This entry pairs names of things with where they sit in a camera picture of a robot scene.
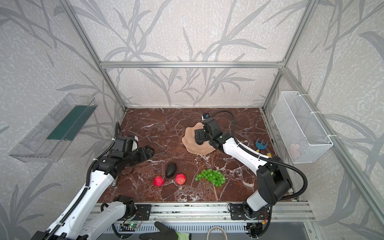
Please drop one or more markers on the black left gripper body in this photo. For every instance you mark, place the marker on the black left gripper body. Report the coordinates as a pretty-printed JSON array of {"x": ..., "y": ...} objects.
[{"x": 140, "y": 153}]

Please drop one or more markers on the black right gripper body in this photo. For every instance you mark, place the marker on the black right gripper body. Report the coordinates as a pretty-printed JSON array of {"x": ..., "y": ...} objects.
[{"x": 202, "y": 134}]

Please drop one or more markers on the red fake apple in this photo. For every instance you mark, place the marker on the red fake apple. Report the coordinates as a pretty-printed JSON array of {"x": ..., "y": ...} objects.
[{"x": 159, "y": 181}]

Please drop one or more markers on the black fake avocado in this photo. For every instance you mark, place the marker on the black fake avocado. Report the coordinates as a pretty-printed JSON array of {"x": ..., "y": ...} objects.
[{"x": 170, "y": 170}]

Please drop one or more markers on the red fake peach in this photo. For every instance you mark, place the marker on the red fake peach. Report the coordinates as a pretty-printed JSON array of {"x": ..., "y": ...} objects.
[{"x": 180, "y": 179}]

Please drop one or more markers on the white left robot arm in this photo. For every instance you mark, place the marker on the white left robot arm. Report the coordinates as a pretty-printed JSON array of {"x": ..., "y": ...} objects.
[{"x": 72, "y": 224}]

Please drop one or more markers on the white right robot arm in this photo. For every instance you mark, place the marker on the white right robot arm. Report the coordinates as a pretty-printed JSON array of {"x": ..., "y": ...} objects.
[{"x": 273, "y": 179}]

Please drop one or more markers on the pink wavy fruit bowl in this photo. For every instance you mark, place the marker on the pink wavy fruit bowl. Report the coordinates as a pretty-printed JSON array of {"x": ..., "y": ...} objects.
[{"x": 192, "y": 147}]

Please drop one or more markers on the green fake grape bunch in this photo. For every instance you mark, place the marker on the green fake grape bunch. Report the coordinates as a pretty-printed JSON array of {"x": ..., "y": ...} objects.
[{"x": 215, "y": 177}]

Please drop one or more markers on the black and green gloved hand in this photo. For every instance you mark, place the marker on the black and green gloved hand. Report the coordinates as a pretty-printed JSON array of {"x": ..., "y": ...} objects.
[{"x": 165, "y": 233}]

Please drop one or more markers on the blue toy rake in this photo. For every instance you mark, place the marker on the blue toy rake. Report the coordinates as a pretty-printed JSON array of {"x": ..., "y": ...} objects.
[{"x": 261, "y": 146}]

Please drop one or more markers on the pink item in basket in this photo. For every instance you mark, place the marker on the pink item in basket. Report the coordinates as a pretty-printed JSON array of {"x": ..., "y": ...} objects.
[{"x": 294, "y": 151}]

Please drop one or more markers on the clear plastic wall tray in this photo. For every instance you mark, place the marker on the clear plastic wall tray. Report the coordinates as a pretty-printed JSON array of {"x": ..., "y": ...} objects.
[{"x": 47, "y": 142}]

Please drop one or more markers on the aluminium front rail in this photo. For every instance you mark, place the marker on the aluminium front rail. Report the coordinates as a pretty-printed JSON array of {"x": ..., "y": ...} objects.
[{"x": 220, "y": 212}]

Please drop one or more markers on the white wire mesh basket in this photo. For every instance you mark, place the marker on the white wire mesh basket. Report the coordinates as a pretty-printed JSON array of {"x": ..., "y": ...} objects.
[{"x": 298, "y": 124}]

